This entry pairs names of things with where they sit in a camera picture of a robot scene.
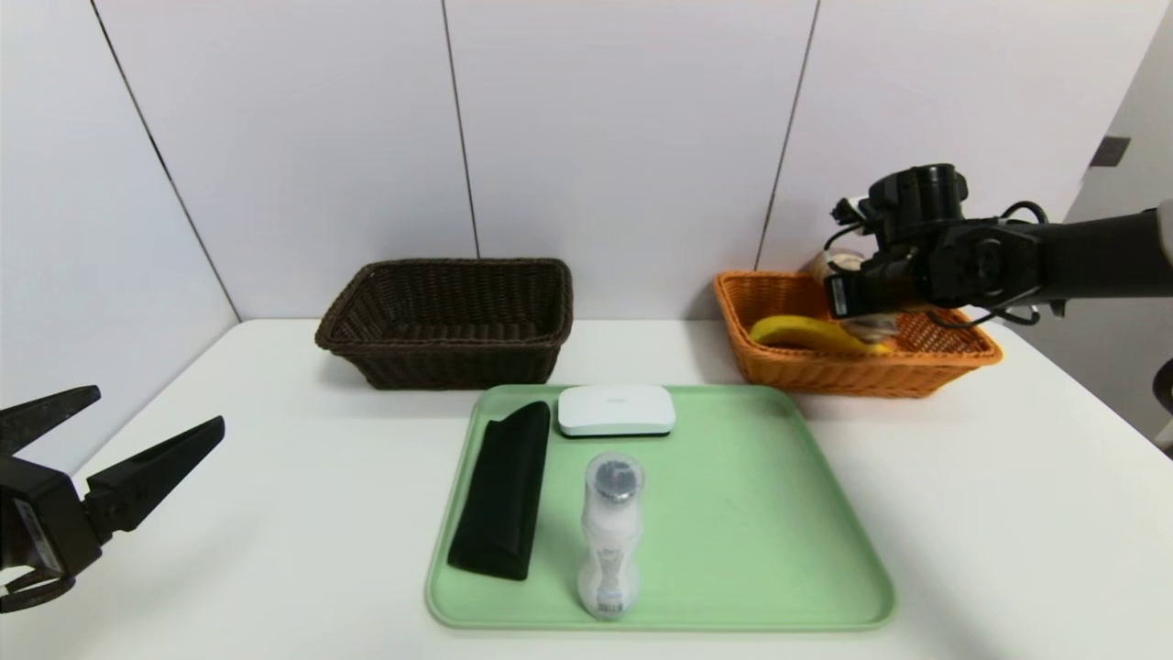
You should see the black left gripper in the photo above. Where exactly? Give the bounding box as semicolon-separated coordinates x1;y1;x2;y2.
0;384;225;581

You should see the white plastic bottle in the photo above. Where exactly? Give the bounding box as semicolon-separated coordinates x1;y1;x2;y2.
576;451;647;622

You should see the yellow banana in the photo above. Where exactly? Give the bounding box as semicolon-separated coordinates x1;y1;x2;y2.
750;314;894;358

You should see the striped twisted bread loaf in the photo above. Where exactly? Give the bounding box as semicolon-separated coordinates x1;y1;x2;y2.
810;247;906;342

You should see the dark brown wicker basket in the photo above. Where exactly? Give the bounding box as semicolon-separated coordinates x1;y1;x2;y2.
315;258;575;391

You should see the orange wicker basket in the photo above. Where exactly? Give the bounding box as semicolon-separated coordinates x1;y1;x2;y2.
713;270;1003;399

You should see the black folded soft case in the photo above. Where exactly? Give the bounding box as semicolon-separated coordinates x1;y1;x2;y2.
447;401;553;581

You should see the white flat router box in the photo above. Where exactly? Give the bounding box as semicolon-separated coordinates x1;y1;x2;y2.
557;385;677;438

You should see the light green plastic tray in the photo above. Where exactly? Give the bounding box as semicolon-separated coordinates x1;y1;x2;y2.
425;384;897;632

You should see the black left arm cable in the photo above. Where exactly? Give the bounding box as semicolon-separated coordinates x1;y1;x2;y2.
0;568;65;613

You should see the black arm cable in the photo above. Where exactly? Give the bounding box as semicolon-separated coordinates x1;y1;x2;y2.
0;568;65;613
924;200;1053;331

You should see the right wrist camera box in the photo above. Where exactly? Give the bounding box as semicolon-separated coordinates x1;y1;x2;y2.
831;192;882;232

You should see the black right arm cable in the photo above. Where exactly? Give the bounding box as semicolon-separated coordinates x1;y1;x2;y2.
924;200;1053;331

